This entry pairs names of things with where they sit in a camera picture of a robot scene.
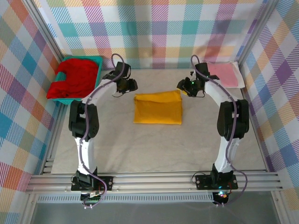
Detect yellow printed t-shirt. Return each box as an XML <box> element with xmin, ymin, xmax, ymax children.
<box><xmin>133</xmin><ymin>90</ymin><xmax>183</xmax><ymax>126</ymax></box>

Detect pink folded t-shirt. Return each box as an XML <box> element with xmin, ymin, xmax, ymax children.
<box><xmin>207</xmin><ymin>63</ymin><xmax>239</xmax><ymax>87</ymax></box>

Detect white folded t-shirt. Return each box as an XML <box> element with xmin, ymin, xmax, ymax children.
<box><xmin>204</xmin><ymin>61</ymin><xmax>245</xmax><ymax>89</ymax></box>

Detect red t-shirt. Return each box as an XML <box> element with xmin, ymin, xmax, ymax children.
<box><xmin>46</xmin><ymin>58</ymin><xmax>99</xmax><ymax>100</ymax></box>

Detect teal plastic basket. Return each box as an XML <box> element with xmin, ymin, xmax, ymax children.
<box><xmin>48</xmin><ymin>55</ymin><xmax>103</xmax><ymax>105</ymax></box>

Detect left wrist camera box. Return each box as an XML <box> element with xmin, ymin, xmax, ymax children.
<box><xmin>115</xmin><ymin>61</ymin><xmax>132</xmax><ymax>79</ymax></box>

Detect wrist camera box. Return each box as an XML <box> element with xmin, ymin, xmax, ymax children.
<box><xmin>194</xmin><ymin>62</ymin><xmax>211</xmax><ymax>79</ymax></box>
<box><xmin>115</xmin><ymin>61</ymin><xmax>132</xmax><ymax>79</ymax></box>

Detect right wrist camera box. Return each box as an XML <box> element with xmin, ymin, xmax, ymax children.
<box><xmin>194</xmin><ymin>62</ymin><xmax>211</xmax><ymax>79</ymax></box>

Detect aluminium side rail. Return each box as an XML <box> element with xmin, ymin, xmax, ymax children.
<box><xmin>39</xmin><ymin>102</ymin><xmax>67</xmax><ymax>175</ymax></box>

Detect aluminium frame post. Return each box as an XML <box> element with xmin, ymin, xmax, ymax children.
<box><xmin>235</xmin><ymin>0</ymin><xmax>280</xmax><ymax>63</ymax></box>
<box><xmin>23</xmin><ymin>0</ymin><xmax>65</xmax><ymax>63</ymax></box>

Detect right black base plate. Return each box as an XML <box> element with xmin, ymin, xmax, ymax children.
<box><xmin>195</xmin><ymin>174</ymin><xmax>239</xmax><ymax>190</ymax></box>

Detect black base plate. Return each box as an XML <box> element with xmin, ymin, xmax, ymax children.
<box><xmin>195</xmin><ymin>174</ymin><xmax>239</xmax><ymax>190</ymax></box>
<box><xmin>71</xmin><ymin>176</ymin><xmax>114</xmax><ymax>192</ymax></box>

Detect aluminium mounting rail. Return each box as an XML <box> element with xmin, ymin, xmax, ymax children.
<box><xmin>25</xmin><ymin>171</ymin><xmax>285</xmax><ymax>194</ymax></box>

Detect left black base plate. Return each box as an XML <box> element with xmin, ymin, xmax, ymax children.
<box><xmin>71</xmin><ymin>176</ymin><xmax>114</xmax><ymax>192</ymax></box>

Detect electronics board with wires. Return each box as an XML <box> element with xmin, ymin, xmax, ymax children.
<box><xmin>214</xmin><ymin>190</ymin><xmax>231</xmax><ymax>203</ymax></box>
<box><xmin>80</xmin><ymin>191</ymin><xmax>103</xmax><ymax>203</ymax></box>

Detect grey slotted cable duct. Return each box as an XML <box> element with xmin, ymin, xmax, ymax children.
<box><xmin>37</xmin><ymin>195</ymin><xmax>214</xmax><ymax>203</ymax></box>

